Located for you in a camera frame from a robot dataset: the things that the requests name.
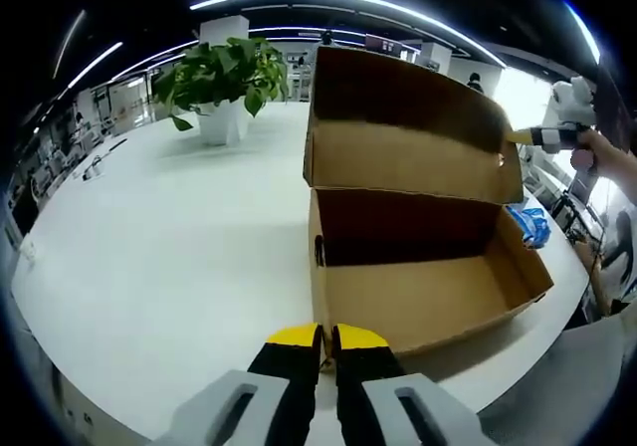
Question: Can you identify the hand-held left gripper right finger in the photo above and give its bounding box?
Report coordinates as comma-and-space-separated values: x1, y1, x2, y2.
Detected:
331, 322, 492, 446

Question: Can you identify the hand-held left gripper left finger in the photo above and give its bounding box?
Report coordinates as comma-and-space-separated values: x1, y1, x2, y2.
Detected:
158, 321, 322, 446

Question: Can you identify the blue white soft packet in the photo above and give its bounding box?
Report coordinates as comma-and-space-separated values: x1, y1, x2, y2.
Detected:
505, 205, 552, 249

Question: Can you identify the brown cardboard shoe box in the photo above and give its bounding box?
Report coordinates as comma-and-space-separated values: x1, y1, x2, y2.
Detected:
302, 45, 556, 362

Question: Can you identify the person's right hand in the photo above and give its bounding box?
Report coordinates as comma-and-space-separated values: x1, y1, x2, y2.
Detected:
569, 129, 616, 173

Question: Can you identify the straight ceiling light strip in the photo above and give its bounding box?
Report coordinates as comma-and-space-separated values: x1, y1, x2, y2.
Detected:
564, 0, 601, 64

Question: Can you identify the person's white shirt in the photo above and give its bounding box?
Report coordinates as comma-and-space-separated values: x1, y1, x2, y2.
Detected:
477, 306, 637, 446

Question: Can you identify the potted green plant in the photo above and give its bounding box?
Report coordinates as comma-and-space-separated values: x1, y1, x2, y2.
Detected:
151, 36, 290, 146

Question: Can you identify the wall display screen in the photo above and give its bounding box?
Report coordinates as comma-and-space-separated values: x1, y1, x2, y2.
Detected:
364, 34, 399, 53

